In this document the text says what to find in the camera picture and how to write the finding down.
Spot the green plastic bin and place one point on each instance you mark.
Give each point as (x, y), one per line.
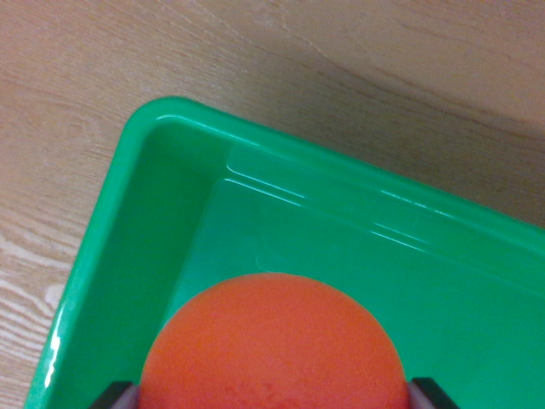
(340, 238)

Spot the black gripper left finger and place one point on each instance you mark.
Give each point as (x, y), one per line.
(115, 398)

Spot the orange fruit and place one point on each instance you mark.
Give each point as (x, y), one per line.
(272, 349)

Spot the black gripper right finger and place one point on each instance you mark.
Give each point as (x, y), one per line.
(430, 394)

